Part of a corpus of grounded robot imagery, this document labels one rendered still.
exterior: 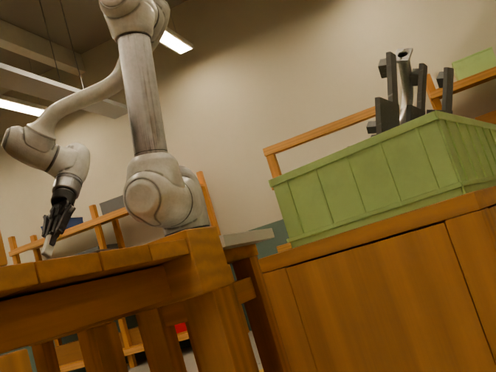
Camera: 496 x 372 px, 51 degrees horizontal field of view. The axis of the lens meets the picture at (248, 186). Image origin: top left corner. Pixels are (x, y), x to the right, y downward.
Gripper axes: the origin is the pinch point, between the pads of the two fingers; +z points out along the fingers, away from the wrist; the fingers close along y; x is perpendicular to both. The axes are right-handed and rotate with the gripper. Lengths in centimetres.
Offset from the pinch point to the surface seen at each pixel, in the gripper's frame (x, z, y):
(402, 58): -6, -22, -114
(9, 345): 36, 56, -53
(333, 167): 0, 11, -95
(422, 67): -11, -22, -117
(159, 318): -29.1, 17.2, -22.6
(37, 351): -21.2, 21.8, 21.0
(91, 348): -40.9, 14.3, 18.4
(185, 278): 2, 29, -58
